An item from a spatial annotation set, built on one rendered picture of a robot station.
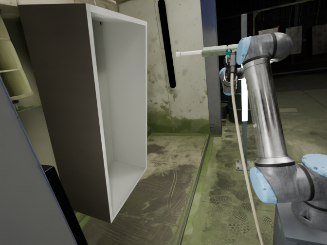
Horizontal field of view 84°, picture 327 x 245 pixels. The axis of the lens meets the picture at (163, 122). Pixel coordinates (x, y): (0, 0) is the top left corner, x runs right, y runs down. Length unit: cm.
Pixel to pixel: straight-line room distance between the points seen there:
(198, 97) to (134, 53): 177
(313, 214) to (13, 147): 102
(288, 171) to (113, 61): 128
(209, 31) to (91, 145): 230
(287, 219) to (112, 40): 148
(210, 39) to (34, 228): 276
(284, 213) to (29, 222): 99
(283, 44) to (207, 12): 199
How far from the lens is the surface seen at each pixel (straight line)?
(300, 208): 106
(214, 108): 299
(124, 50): 145
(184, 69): 294
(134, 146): 166
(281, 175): 87
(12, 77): 202
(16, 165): 28
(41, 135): 236
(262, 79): 90
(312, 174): 93
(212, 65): 286
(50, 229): 34
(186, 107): 306
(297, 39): 792
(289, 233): 102
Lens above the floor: 140
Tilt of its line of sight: 20 degrees down
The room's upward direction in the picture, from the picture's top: 10 degrees counter-clockwise
